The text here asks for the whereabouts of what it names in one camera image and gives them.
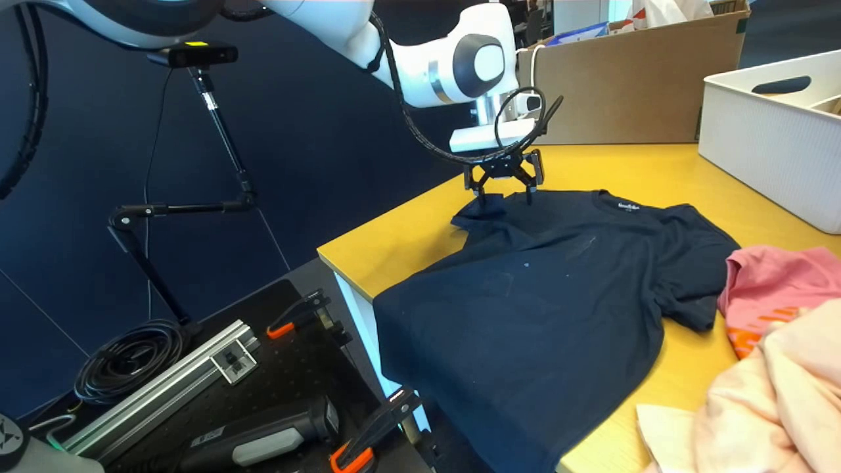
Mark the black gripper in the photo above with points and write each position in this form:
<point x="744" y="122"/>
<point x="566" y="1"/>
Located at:
<point x="503" y="160"/>

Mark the black shirt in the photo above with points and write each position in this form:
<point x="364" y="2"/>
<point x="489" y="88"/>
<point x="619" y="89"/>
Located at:
<point x="541" y="304"/>

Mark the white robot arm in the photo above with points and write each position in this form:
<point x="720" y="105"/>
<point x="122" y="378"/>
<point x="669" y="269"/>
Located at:
<point x="437" y="69"/>

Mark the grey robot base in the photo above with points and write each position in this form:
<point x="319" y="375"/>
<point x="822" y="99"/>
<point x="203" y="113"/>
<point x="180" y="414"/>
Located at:
<point x="34" y="459"/>

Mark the brown cardboard box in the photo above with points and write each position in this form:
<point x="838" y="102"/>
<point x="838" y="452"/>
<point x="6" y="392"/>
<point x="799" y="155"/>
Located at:
<point x="631" y="88"/>

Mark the blue and white box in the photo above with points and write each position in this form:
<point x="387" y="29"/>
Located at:
<point x="579" y="35"/>

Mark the white plastic bin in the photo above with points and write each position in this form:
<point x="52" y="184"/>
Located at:
<point x="771" y="147"/>

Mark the black orange bar clamp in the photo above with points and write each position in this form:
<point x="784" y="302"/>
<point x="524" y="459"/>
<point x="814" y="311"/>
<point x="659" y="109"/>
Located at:
<point x="278" y="329"/>
<point x="351" y="457"/>

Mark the pink cloth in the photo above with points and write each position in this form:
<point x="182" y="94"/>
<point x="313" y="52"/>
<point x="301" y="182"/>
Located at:
<point x="771" y="283"/>

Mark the black grey power tool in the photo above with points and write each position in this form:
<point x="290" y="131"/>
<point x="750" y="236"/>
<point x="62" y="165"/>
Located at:
<point x="270" y="437"/>

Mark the peach cloth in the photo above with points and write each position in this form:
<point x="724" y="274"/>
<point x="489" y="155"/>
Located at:
<point x="771" y="410"/>

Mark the aluminium extrusion bar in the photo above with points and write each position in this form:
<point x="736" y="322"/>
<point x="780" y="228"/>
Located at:
<point x="167" y="389"/>

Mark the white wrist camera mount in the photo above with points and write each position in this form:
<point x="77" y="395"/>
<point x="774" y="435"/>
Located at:
<point x="489" y="136"/>

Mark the black articulated camera stand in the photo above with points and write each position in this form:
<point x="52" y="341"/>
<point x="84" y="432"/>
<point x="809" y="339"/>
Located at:
<point x="185" y="207"/>

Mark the black camera on stand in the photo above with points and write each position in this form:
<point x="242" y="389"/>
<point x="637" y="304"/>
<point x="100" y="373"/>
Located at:
<point x="200" y="55"/>

